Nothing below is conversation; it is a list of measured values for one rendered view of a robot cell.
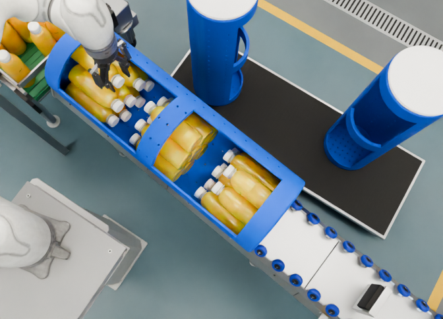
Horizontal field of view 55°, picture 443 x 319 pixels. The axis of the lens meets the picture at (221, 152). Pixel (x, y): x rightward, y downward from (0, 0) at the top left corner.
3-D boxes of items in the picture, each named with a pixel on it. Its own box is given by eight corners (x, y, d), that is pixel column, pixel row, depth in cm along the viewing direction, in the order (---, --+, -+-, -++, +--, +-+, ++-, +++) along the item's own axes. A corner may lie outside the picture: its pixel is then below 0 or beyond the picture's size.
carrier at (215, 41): (199, 111, 241) (247, 100, 244) (194, 28, 157) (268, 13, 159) (188, 66, 248) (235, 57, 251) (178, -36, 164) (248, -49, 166)
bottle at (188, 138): (192, 144, 127) (146, 107, 130) (186, 157, 132) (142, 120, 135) (206, 132, 131) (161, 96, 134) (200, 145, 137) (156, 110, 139)
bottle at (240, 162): (274, 194, 138) (230, 159, 141) (285, 180, 134) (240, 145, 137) (266, 205, 133) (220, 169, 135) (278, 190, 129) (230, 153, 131)
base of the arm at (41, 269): (57, 285, 127) (51, 286, 122) (-9, 258, 129) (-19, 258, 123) (84, 228, 132) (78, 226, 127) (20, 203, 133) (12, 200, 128)
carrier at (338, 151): (338, 113, 244) (314, 152, 237) (407, 32, 159) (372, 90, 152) (382, 139, 240) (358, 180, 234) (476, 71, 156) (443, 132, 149)
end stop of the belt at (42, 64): (22, 88, 157) (19, 84, 154) (21, 87, 157) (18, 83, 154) (97, 16, 165) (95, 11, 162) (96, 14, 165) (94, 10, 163)
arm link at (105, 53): (121, 32, 108) (126, 44, 114) (95, 12, 109) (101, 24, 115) (96, 57, 106) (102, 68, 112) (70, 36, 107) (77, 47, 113)
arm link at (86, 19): (124, 28, 108) (83, 4, 110) (111, -10, 93) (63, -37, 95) (101, 60, 106) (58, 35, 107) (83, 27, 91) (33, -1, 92)
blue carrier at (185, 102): (244, 257, 142) (258, 248, 115) (58, 101, 154) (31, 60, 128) (293, 194, 151) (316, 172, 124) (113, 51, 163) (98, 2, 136)
